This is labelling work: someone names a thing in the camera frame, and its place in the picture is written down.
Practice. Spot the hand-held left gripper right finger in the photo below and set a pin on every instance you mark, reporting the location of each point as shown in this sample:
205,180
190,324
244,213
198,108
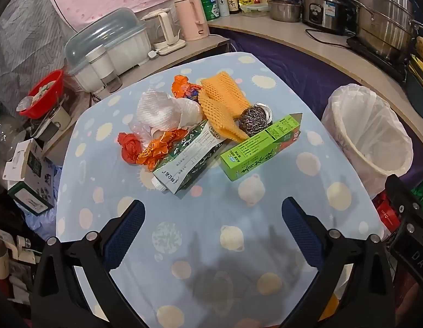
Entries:
302,232

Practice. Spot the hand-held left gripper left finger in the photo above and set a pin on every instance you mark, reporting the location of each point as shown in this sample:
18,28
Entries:
124,234

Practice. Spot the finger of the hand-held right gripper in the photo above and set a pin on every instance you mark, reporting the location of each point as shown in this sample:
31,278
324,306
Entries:
408,211

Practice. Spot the cream plastic waste bin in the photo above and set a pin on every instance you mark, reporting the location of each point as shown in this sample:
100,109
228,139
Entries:
372,157

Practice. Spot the red wrapper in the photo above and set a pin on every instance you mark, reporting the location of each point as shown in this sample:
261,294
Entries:
129,147

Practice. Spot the orange patterned snack wrapper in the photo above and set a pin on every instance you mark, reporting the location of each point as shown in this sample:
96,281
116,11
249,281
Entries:
158,148

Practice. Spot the green white milk carton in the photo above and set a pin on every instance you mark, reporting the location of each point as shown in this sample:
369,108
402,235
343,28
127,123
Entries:
187,164

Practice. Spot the trash bin with white liner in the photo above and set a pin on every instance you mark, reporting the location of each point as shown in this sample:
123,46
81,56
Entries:
355,109

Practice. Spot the steel wool scrubber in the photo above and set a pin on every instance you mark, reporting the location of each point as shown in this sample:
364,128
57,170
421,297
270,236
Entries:
251,120

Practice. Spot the aluminium foil cup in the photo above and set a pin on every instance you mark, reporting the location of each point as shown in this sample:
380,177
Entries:
266,112

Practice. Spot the white embossed paper towel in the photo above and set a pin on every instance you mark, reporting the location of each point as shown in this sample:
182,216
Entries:
155,109

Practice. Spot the orange foam fruit net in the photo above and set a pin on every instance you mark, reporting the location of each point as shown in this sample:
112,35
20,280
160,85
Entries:
225,92
216,116

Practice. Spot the orange multicolour foil wrapper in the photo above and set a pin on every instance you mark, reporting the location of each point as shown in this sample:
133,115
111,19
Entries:
184,87

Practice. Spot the red shopping bag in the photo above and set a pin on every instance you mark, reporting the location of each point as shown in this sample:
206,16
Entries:
389,215

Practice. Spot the green plastic bag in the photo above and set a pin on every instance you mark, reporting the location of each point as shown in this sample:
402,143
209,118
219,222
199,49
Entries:
422,191

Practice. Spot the blue dotted tablecloth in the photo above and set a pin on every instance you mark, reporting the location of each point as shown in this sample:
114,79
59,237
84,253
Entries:
198,218

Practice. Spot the white green cardboard box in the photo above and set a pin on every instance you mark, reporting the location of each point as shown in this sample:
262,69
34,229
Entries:
30,177

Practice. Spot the yellow strainer basin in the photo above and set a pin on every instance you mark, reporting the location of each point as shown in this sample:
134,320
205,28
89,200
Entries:
420,70

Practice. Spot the clear plastic bottle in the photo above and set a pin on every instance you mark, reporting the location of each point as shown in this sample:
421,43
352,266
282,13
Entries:
6,133

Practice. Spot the black induction cooker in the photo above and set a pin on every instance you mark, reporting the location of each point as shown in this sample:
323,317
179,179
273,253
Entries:
375,58

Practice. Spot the red plastic basin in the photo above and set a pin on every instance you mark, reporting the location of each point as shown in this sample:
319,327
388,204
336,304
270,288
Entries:
51,92

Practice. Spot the purple counter skirt cloth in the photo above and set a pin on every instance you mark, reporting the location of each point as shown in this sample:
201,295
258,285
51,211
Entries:
300,71

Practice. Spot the white power plug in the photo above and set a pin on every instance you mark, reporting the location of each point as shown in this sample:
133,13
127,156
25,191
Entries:
152,54

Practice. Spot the large steel steamer pot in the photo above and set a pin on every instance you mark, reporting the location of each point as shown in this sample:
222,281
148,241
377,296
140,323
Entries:
385,17

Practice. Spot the white dish box clear lid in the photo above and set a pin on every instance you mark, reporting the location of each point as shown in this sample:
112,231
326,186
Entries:
109,37

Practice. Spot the white glass electric kettle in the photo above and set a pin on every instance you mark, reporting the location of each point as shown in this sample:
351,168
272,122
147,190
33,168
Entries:
163,29

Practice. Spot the steel rice cooker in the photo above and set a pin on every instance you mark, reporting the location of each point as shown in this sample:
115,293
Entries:
322,10

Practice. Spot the grey patterned sheet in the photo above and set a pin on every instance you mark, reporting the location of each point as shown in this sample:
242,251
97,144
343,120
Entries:
30,34

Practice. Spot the small steel pot with lid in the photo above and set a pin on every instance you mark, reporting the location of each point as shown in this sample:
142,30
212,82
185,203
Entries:
285,8

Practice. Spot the pink electric kettle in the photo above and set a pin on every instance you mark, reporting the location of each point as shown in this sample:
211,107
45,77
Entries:
191,18

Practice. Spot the clear food container green lid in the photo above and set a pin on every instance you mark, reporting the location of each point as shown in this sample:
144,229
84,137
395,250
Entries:
256,10

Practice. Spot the yellow seasoning packet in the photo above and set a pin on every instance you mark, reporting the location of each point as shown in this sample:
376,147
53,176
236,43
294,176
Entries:
246,0

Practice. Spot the white seasoning bottle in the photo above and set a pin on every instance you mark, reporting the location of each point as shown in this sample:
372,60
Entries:
222,3

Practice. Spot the green tin can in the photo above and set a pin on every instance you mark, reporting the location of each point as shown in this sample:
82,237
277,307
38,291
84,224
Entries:
209,6

